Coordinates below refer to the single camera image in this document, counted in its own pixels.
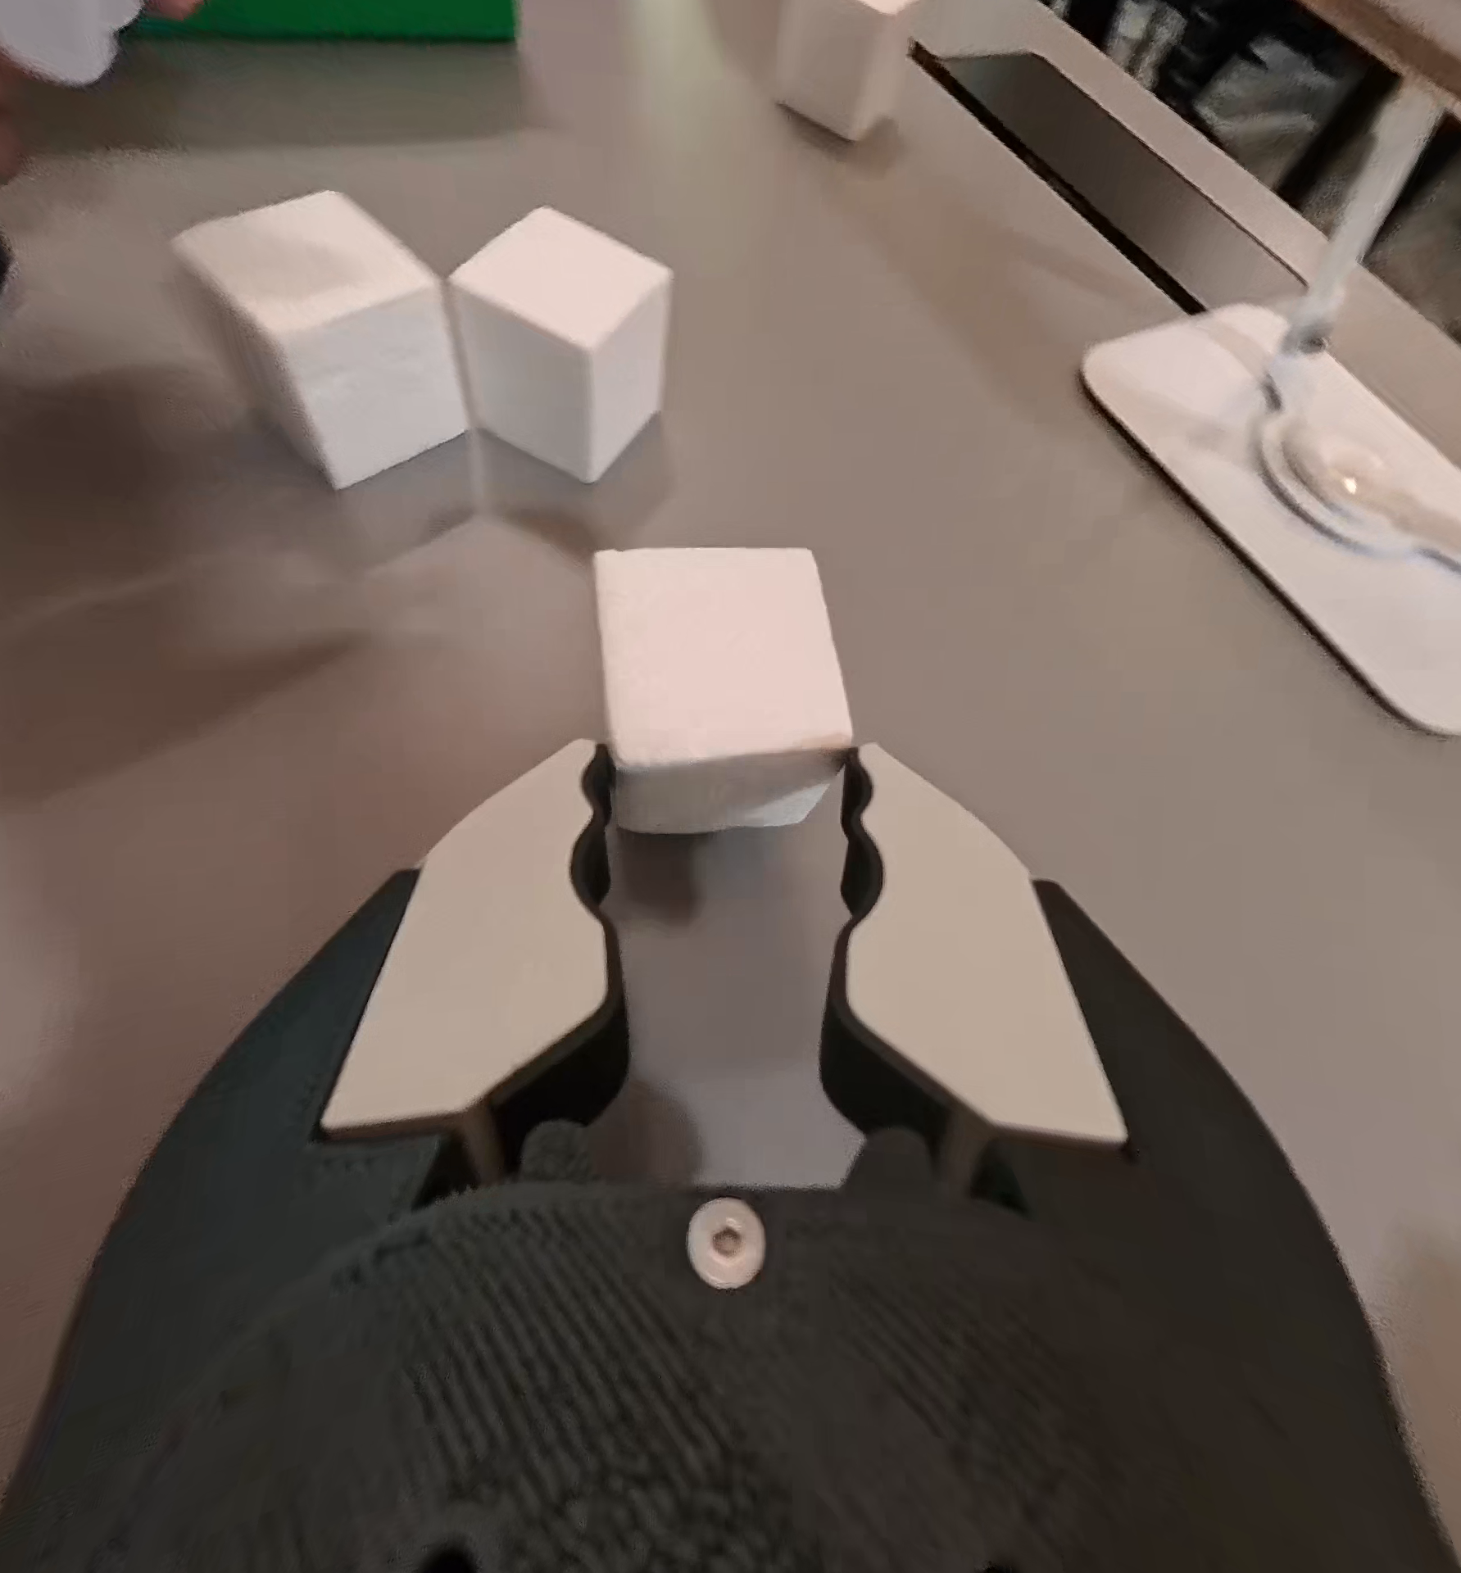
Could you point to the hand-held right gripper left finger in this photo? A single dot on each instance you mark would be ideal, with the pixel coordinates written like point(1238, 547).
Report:
point(486, 970)

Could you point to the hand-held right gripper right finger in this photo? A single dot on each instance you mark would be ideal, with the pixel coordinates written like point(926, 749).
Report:
point(963, 983)

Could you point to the white foam cube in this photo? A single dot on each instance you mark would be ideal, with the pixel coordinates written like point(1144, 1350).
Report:
point(717, 663)
point(840, 62)
point(558, 338)
point(326, 331)

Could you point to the green plastic bin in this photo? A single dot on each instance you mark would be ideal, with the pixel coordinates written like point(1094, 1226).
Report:
point(337, 19)

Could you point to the white wooden document stand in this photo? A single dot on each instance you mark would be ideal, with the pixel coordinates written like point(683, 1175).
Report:
point(1358, 589)

